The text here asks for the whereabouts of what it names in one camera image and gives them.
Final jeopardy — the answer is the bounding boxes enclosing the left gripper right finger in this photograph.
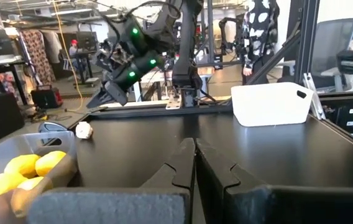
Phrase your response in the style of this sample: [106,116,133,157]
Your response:
[195,139,353,224]

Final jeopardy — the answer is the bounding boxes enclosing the black computer monitor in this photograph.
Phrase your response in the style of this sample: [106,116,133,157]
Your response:
[76,30,98,52]

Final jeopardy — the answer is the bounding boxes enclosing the white plastic basket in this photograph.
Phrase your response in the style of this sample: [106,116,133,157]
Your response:
[231,82,314,128]

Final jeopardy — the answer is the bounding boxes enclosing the floral patterned cloth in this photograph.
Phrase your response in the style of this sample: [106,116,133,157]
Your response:
[19,29,57,85]

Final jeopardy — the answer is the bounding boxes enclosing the person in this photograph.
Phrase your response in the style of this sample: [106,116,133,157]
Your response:
[241,0,280,85]
[68,39,86,72]

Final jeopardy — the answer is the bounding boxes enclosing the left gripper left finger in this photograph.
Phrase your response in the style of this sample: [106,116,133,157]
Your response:
[29,138,196,224]

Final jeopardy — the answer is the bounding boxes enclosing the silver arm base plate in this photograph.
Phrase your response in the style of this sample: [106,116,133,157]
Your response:
[165,95,183,110]

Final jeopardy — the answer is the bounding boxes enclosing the translucent grey plastic basket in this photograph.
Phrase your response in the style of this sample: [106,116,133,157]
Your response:
[0,130,78,224]

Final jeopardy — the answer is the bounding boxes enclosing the silver angle bracket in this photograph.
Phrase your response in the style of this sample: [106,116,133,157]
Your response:
[302,73,326,121]

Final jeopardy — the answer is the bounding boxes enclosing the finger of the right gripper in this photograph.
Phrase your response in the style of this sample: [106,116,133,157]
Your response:
[86,88,106,106]
[86,93,109,109]

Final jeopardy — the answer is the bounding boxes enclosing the grey office chair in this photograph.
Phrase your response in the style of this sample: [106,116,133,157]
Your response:
[309,17,353,94]

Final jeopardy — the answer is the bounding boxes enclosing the white garlic bulb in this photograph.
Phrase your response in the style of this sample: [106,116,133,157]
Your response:
[75,121,94,140]

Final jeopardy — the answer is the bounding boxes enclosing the black red toolbox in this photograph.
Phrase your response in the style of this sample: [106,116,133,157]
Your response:
[30,85,64,109]

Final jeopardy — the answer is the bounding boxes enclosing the black cabinet white labels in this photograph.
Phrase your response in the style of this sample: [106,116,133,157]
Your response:
[318,93,353,147]

